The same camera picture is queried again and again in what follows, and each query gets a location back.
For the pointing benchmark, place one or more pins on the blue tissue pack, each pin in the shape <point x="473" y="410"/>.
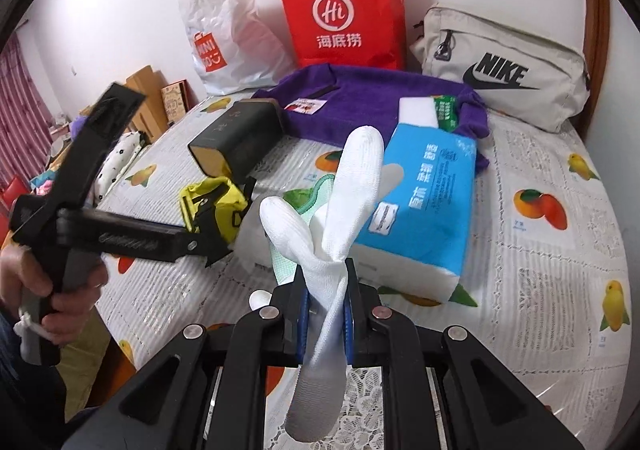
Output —
<point x="425" y="210"/>

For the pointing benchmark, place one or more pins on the white plastic shopping bag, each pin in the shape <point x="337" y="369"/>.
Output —
<point x="235" y="30"/>

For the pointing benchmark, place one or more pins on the mint green cloth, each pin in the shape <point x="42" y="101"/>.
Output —
<point x="305" y="192"/>

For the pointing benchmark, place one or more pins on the white spotted pillow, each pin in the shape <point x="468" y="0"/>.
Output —
<point x="120" y="155"/>

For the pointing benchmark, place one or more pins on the grey waist bag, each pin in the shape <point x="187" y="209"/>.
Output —
<point x="475" y="35"/>

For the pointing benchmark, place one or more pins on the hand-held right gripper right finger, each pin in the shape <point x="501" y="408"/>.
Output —
<point x="348" y="330"/>

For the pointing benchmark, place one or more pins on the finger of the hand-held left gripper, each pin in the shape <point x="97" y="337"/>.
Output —
<point x="210" y="247"/>

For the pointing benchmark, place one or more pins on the red striped curtain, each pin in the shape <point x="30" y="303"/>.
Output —
<point x="25" y="105"/>

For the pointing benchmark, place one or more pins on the yellow black pouch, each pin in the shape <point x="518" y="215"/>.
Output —
<point x="205" y="190"/>

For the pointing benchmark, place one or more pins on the brown wooden door frame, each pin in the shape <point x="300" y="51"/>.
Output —
<point x="595" y="5"/>

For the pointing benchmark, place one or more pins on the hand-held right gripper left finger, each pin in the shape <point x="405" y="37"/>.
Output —
<point x="301" y="325"/>

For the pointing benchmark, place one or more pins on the white gloves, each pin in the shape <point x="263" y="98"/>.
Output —
<point x="360" y="170"/>

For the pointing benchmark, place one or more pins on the purple plush toy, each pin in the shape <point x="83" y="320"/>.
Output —
<point x="77" y="126"/>

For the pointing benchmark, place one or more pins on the white green wet wipes pack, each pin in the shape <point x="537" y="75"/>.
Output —
<point x="417" y="113"/>

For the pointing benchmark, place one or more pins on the small green tissue pack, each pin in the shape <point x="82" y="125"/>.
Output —
<point x="250" y="240"/>

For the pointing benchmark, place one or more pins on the person's left hand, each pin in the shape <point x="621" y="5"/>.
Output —
<point x="80" y="295"/>

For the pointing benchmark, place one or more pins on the dark green tea tin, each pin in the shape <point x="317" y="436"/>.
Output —
<point x="235" y="135"/>

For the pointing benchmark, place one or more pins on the wooden headboard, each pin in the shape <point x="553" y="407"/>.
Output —
<point x="152" y="120"/>

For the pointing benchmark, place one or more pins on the person's left forearm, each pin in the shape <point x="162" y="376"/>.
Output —
<point x="25" y="400"/>

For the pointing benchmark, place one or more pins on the brown patterned box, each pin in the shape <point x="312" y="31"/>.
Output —
<point x="175" y="103"/>

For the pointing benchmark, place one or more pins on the purple towel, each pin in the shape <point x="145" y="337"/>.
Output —
<point x="360" y="95"/>

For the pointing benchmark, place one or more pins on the fruit print tablecloth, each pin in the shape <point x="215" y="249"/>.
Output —
<point x="525" y="280"/>

